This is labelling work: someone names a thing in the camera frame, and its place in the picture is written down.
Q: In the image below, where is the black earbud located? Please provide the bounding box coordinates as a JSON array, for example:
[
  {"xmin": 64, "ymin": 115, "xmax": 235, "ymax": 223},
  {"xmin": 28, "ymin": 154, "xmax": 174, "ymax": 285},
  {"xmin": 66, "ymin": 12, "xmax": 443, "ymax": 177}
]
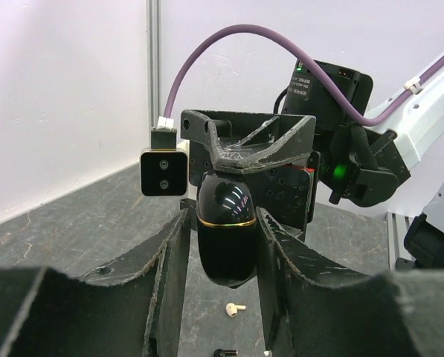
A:
[{"xmin": 213, "ymin": 348, "xmax": 238, "ymax": 357}]

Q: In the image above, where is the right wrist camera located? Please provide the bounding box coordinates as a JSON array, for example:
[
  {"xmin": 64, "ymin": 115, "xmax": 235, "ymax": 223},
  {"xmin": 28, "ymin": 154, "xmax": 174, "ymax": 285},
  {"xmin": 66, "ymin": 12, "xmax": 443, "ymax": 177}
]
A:
[{"xmin": 139, "ymin": 128, "xmax": 188, "ymax": 197}]

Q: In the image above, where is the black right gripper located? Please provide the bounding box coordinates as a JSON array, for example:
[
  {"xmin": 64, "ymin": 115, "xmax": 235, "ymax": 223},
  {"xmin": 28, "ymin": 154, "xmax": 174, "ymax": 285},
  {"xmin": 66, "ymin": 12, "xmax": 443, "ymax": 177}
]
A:
[{"xmin": 180, "ymin": 109, "xmax": 316, "ymax": 231}]

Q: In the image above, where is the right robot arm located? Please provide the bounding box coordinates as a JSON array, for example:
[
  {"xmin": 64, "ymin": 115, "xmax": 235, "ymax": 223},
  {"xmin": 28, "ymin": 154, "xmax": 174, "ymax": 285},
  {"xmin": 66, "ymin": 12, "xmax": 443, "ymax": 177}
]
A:
[{"xmin": 181, "ymin": 52, "xmax": 444, "ymax": 230}]

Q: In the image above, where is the white earbud with blue light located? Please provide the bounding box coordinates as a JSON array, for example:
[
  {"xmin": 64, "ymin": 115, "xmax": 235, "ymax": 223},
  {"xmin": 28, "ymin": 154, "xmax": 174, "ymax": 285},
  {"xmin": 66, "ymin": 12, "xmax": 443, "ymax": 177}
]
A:
[{"xmin": 225, "ymin": 303, "xmax": 246, "ymax": 318}]

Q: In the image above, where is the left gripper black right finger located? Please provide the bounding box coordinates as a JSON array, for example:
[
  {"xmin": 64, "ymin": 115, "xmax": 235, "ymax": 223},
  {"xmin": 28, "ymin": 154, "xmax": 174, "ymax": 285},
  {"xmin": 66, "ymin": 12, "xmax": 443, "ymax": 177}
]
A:
[{"xmin": 257, "ymin": 208, "xmax": 444, "ymax": 356}]

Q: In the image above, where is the black glossy charging case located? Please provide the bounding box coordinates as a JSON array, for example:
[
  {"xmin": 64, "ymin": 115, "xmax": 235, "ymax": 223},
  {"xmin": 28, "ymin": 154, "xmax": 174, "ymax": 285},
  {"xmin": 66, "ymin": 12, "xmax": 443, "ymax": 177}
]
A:
[{"xmin": 196, "ymin": 172, "xmax": 257, "ymax": 289}]

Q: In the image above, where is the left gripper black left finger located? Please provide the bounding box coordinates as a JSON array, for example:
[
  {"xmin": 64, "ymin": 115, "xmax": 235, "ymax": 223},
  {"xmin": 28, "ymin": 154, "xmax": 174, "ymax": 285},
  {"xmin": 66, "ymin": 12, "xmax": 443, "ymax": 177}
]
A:
[{"xmin": 0, "ymin": 210, "xmax": 190, "ymax": 356}]

